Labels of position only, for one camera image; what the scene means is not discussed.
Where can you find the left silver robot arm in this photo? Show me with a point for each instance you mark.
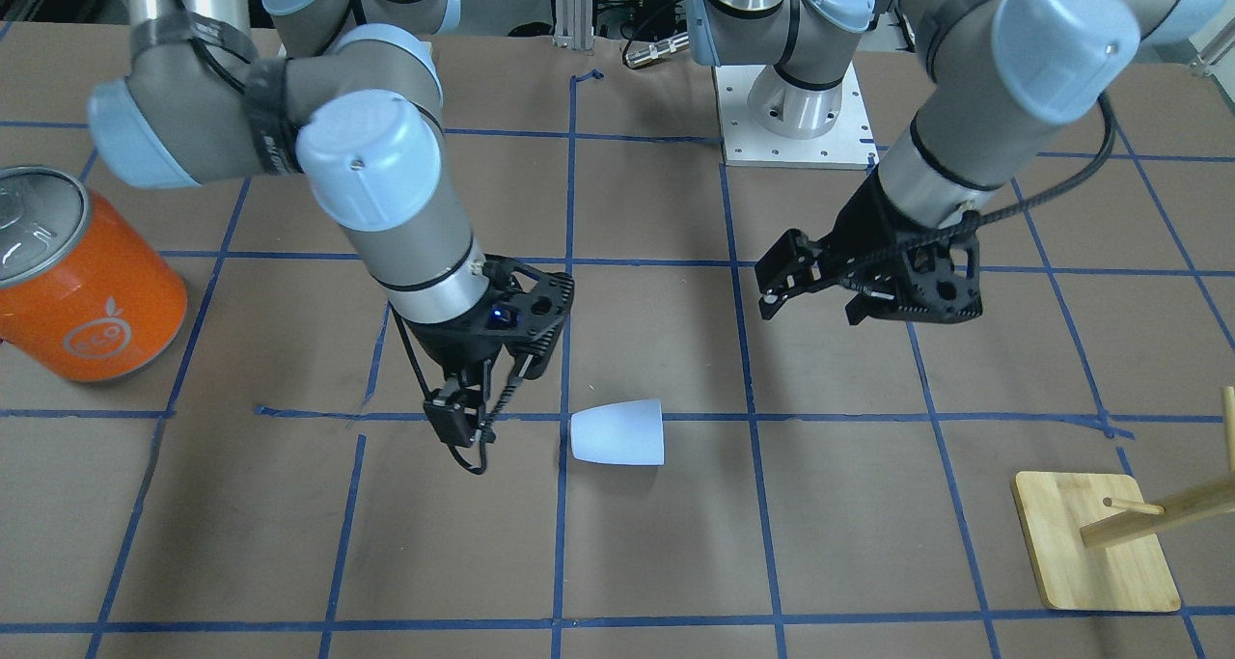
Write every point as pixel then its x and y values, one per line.
pixel 1008 76

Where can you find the aluminium frame post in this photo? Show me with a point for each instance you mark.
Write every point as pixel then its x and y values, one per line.
pixel 573 27

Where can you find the black power adapter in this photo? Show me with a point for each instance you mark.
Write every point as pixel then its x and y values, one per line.
pixel 653 15

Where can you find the light blue plastic cup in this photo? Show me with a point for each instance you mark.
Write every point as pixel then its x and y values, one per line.
pixel 623 433

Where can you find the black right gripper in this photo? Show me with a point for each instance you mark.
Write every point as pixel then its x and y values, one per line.
pixel 452 346

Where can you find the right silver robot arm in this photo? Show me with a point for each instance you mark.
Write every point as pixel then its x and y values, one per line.
pixel 355 105

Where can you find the wooden mug tree stand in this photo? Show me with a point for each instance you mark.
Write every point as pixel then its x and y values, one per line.
pixel 1092 539

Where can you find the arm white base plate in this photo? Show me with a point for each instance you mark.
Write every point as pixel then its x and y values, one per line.
pixel 830 143

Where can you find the silver cable connector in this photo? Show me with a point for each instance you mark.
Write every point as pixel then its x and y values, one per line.
pixel 655 52

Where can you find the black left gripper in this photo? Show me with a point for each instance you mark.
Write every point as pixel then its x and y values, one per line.
pixel 872 223

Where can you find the orange soda can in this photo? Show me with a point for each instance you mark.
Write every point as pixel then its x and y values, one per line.
pixel 82 293

